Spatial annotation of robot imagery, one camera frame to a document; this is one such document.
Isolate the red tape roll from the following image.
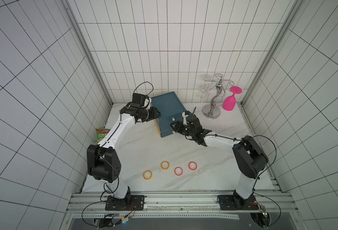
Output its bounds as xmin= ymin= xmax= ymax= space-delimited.
xmin=188 ymin=162 xmax=198 ymax=171
xmin=174 ymin=167 xmax=183 ymax=176

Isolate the teal three-drawer cabinet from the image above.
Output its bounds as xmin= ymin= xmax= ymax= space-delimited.
xmin=151 ymin=92 xmax=186 ymax=138

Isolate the aluminium mounting rail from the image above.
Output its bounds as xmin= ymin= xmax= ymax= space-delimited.
xmin=66 ymin=190 xmax=298 ymax=221

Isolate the circuit board with cables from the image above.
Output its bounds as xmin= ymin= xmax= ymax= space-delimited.
xmin=250 ymin=212 xmax=271 ymax=228

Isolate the pink plastic wine glass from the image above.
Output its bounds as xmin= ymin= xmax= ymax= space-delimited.
xmin=222 ymin=86 xmax=243 ymax=111

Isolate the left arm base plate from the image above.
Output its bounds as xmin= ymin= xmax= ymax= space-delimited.
xmin=105 ymin=195 xmax=145 ymax=211

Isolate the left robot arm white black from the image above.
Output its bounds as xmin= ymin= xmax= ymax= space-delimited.
xmin=86 ymin=99 xmax=160 ymax=203

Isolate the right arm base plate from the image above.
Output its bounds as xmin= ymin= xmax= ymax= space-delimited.
xmin=217 ymin=195 xmax=259 ymax=211

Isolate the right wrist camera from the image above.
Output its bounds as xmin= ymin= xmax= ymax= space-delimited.
xmin=182 ymin=111 xmax=198 ymax=125

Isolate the orange tape roll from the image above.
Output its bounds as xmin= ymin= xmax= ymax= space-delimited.
xmin=143 ymin=170 xmax=153 ymax=180
xmin=160 ymin=161 xmax=170 ymax=170

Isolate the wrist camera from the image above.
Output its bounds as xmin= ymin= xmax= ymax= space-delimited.
xmin=131 ymin=93 xmax=150 ymax=108
xmin=182 ymin=111 xmax=198 ymax=125

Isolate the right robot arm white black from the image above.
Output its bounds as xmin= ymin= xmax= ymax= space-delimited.
xmin=170 ymin=121 xmax=269 ymax=202

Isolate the clear hanging wine glass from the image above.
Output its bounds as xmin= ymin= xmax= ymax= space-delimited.
xmin=199 ymin=74 xmax=213 ymax=98

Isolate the orange tape roll left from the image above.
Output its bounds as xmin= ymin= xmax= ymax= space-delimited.
xmin=143 ymin=170 xmax=153 ymax=180

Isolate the green snack bag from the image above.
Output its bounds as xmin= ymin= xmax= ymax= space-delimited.
xmin=95 ymin=128 xmax=110 ymax=143

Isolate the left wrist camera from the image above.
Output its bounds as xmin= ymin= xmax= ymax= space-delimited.
xmin=131 ymin=93 xmax=150 ymax=108

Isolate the silver wine glass rack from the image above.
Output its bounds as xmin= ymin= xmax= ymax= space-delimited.
xmin=202 ymin=73 xmax=235 ymax=119

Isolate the orange tape roll right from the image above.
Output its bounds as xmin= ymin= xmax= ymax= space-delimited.
xmin=160 ymin=161 xmax=170 ymax=170

